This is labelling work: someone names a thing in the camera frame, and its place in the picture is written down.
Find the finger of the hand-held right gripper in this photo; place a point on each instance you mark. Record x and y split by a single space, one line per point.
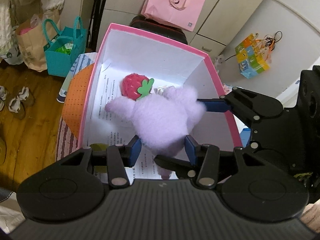
175 163
215 106

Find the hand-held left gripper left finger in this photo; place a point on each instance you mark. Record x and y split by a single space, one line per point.
136 151

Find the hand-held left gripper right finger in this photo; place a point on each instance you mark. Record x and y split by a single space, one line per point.
189 150

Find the purple plush toy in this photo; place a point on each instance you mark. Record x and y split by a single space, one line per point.
160 120

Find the red strawberry plush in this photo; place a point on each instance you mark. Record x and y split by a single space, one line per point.
131 86

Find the pink cardboard box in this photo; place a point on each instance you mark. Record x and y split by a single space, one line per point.
160 55

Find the clear plastic bag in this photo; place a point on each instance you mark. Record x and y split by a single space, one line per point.
218 60

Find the colourful paper gift bag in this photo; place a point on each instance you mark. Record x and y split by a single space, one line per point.
252 60

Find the printed paper sheet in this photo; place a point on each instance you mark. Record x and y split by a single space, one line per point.
105 92

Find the black suitcase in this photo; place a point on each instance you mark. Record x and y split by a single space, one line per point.
175 33

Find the beige wooden wardrobe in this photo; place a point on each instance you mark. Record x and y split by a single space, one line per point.
220 17

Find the pink tote bag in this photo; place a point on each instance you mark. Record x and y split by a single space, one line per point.
172 10

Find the teal tote bag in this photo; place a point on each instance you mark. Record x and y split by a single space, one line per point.
58 62

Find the green item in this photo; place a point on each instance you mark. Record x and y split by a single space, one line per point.
63 48

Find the brown paper bag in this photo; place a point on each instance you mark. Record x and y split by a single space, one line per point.
30 50

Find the white plastic bag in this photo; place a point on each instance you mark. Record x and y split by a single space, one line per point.
11 58

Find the beige wooden panel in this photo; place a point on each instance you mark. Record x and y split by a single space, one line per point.
75 7

